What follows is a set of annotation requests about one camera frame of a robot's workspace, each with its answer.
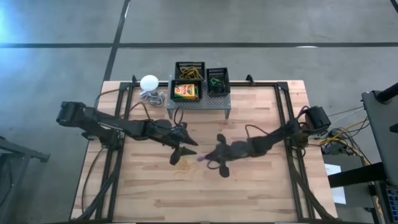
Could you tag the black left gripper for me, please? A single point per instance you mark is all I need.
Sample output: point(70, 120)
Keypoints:
point(164, 130)

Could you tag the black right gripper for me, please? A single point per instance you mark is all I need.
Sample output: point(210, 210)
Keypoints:
point(233, 151)

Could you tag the green yellow crayon box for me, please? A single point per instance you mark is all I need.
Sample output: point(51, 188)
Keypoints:
point(186, 91)

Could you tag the black slotted plastic basket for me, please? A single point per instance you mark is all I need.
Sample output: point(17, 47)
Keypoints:
point(186, 100)
point(217, 69)
point(189, 63)

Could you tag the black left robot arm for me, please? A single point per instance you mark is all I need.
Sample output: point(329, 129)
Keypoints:
point(102, 123)

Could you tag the perforated grey metal shelf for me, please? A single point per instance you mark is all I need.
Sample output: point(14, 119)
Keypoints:
point(214, 101)

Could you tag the white light bulb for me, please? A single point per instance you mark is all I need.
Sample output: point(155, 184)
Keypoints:
point(149, 83)

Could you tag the black power supply box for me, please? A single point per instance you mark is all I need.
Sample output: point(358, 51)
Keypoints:
point(331, 149)

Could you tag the white paper sheet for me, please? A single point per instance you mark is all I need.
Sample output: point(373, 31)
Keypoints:
point(334, 169)

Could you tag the dark grey low cart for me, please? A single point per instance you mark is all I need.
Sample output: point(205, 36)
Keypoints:
point(357, 196)

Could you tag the black metal stand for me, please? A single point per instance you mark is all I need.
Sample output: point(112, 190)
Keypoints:
point(31, 153)

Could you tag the grey side table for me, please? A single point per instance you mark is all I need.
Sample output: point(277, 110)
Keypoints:
point(382, 130)

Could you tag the blue lit keypad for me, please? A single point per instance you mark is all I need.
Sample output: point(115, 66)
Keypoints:
point(392, 199)

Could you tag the black frame bracket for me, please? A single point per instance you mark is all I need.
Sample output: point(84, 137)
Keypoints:
point(250, 80)
point(134, 78)

